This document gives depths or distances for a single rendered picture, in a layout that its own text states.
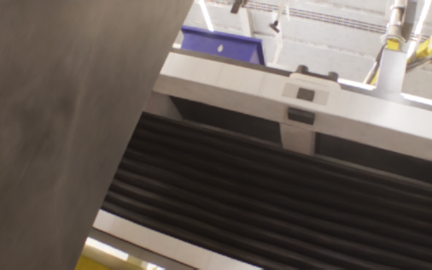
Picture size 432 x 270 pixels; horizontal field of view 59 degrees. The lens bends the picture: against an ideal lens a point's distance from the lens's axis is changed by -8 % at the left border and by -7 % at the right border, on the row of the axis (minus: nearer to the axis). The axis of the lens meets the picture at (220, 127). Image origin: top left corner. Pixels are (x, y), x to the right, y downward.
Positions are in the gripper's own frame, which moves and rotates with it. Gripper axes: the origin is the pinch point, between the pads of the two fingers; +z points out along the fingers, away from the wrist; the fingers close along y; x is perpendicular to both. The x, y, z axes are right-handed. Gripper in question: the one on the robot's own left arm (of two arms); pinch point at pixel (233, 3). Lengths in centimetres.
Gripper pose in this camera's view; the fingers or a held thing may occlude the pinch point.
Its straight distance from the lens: 117.1
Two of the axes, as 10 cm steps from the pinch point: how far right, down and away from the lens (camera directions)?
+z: -3.4, 8.8, -3.2
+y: 1.9, 4.0, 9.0
